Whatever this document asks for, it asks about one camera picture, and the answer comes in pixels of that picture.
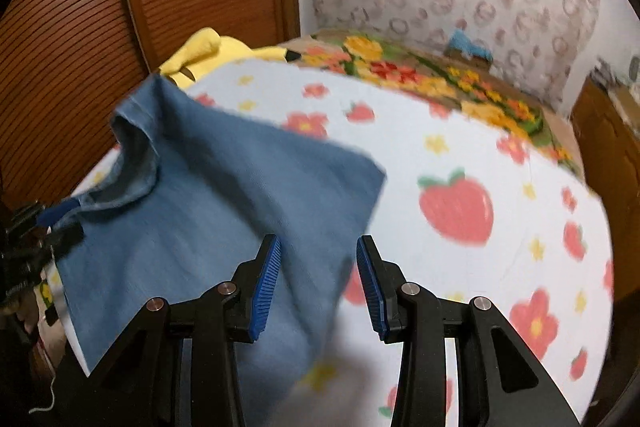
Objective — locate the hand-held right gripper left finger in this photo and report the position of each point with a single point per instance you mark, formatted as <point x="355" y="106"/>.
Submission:
<point x="265" y="287"/>

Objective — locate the wooden louvered wardrobe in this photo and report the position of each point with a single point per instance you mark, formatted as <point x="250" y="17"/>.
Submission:
<point x="100" y="32"/>

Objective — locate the yellow plush toy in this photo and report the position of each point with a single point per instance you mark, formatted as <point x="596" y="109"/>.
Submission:
<point x="225" y="52"/>

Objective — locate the white strawberry print blanket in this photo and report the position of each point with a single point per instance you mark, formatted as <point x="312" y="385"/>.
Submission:
<point x="450" y="147"/>

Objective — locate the wooden sideboard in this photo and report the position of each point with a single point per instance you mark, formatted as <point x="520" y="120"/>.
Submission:
<point x="610" y="157"/>

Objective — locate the yellow flower print blanket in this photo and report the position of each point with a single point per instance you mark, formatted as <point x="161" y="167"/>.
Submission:
<point x="400" y="67"/>

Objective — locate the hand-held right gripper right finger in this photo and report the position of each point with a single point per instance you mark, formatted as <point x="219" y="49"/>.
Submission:
<point x="370" y="287"/>

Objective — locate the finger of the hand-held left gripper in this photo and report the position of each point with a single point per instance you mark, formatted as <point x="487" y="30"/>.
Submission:
<point x="57" y="213"/>
<point x="65" y="238"/>

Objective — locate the blue denim pants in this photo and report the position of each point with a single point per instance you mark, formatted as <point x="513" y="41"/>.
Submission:
<point x="225" y="187"/>

